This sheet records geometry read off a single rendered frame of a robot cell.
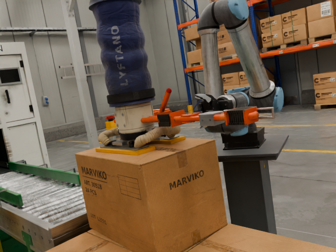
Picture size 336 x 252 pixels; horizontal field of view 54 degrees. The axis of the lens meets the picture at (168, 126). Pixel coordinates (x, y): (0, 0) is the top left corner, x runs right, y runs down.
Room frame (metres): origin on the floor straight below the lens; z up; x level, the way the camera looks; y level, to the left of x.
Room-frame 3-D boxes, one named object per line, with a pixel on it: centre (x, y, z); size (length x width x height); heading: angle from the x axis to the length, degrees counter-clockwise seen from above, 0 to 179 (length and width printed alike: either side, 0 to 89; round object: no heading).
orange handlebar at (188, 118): (1.49, -0.07, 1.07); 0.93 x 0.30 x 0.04; 42
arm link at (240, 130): (1.68, -0.35, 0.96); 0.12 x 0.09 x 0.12; 51
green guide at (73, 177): (3.10, 1.25, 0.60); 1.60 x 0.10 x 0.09; 43
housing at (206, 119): (1.21, -0.16, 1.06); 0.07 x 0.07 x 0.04; 42
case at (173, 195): (1.53, 0.15, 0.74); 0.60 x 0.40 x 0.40; 38
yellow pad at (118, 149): (1.49, 0.22, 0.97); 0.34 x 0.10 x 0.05; 42
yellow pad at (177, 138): (1.62, 0.08, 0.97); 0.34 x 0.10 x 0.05; 42
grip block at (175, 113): (1.37, -0.02, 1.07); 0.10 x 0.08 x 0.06; 132
